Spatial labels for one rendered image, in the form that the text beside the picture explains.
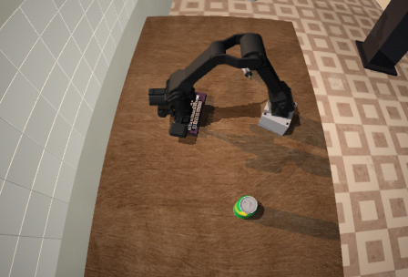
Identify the green and yellow drink can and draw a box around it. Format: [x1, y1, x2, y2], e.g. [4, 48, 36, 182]
[233, 195, 259, 219]

